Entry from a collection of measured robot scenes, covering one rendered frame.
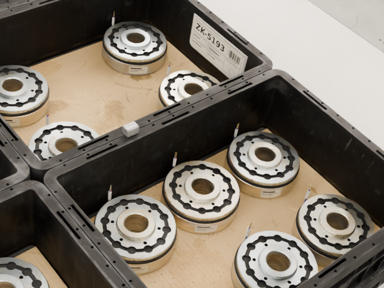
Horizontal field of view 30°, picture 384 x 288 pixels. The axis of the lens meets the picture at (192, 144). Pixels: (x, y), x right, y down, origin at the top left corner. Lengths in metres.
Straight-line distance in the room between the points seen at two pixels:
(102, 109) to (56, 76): 0.10
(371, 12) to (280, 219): 2.12
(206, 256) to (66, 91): 0.35
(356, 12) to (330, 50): 1.49
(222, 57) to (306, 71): 0.36
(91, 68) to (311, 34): 0.57
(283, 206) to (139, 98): 0.28
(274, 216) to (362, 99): 0.50
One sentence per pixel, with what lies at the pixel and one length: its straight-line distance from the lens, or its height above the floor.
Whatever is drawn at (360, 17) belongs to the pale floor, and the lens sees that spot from 2.98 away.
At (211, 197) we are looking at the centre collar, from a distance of 0.93.
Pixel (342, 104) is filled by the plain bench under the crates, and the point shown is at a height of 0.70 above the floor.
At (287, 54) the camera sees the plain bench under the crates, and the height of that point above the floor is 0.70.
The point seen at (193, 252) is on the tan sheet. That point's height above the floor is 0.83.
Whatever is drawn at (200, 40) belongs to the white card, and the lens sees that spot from 1.15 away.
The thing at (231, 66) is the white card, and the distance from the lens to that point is 1.11.
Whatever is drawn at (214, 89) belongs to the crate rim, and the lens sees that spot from 0.99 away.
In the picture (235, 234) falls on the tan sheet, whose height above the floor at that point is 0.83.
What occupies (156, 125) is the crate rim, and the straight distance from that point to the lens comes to 0.92.
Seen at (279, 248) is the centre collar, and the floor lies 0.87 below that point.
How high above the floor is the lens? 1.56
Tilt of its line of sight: 45 degrees down
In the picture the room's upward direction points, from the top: 11 degrees clockwise
